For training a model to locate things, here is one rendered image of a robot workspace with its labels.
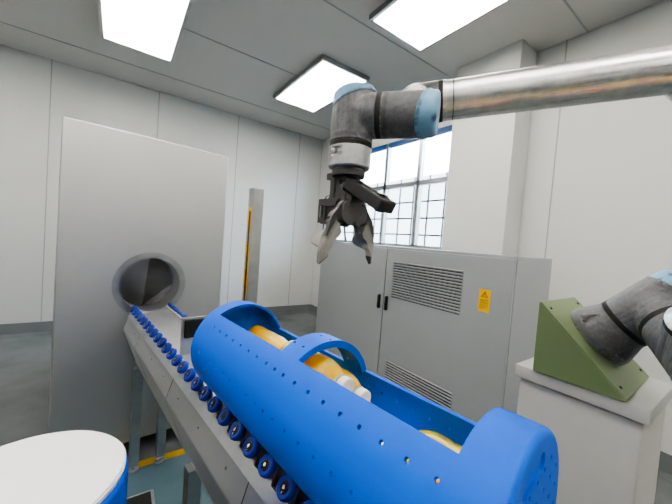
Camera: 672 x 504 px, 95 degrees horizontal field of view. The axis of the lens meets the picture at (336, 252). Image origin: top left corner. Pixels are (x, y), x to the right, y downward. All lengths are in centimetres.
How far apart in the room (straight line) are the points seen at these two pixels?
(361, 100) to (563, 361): 92
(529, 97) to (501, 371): 173
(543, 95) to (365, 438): 72
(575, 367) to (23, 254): 535
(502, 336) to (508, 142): 190
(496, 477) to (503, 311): 175
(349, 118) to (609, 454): 110
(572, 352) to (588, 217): 229
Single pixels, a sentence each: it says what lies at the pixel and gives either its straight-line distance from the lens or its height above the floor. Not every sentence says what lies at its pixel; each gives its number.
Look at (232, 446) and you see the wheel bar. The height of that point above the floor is 93.
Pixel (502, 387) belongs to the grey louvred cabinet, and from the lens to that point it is 227.
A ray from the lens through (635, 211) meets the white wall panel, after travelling 328.
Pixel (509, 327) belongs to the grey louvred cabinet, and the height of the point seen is 102.
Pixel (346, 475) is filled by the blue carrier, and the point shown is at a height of 113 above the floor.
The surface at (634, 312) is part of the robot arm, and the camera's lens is 120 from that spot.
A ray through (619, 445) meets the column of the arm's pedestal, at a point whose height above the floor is 98.
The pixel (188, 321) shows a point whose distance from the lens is 146.
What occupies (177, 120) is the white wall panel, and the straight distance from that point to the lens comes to 553.
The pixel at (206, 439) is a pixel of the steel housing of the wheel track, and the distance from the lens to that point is 107.
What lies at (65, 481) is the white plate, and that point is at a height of 104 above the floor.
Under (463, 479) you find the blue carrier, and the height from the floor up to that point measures 119.
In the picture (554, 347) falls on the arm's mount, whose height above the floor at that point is 119.
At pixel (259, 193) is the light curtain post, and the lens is 170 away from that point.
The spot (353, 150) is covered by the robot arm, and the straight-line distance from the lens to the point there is 65.
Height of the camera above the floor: 146
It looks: 2 degrees down
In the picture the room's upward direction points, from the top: 4 degrees clockwise
